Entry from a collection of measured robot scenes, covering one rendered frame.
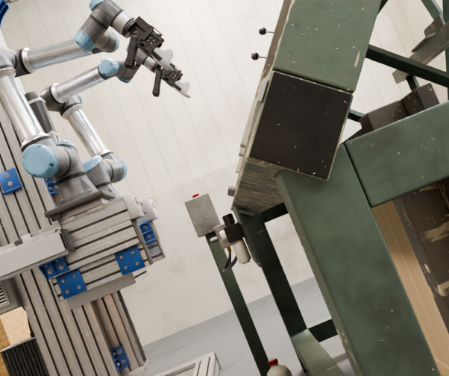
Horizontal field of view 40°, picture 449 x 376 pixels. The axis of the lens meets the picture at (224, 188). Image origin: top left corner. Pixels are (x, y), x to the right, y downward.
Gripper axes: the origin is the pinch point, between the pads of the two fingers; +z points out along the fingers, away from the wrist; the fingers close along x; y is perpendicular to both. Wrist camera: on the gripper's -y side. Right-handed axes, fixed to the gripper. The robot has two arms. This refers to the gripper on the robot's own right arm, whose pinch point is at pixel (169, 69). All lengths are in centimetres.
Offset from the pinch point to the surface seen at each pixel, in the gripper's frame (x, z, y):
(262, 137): -131, 46, -16
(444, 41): -46, 62, 47
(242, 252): 17, 60, -31
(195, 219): 77, 36, -35
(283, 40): -130, 40, -4
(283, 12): -52, 25, 23
